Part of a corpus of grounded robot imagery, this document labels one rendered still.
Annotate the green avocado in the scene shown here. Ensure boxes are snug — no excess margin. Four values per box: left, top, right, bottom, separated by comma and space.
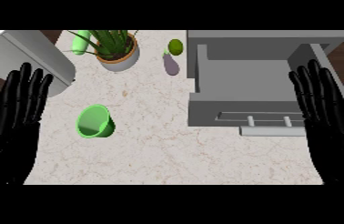
166, 38, 186, 56

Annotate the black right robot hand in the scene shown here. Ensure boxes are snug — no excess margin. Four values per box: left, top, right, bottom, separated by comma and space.
287, 58, 344, 186

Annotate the green cup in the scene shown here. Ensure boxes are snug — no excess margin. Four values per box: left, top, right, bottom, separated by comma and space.
75, 104, 116, 139

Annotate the grey drawer front with handle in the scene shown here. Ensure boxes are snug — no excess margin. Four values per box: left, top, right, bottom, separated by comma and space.
187, 92, 310, 137

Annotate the grey open drawer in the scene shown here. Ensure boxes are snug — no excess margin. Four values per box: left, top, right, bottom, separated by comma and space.
186, 30, 344, 104

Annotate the purple eggplant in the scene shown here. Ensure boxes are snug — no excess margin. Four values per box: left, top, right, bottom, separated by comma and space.
161, 49, 181, 76

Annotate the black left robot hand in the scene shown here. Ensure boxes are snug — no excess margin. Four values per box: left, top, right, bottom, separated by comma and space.
0, 62, 54, 186

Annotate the light green bottle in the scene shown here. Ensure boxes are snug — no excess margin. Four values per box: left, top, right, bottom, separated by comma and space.
70, 30, 93, 56

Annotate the grey rounded appliance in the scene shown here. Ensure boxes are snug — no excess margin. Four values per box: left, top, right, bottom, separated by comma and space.
0, 30, 76, 98

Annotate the potted green plant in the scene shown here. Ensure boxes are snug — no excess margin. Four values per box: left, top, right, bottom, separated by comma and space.
66, 30, 141, 73

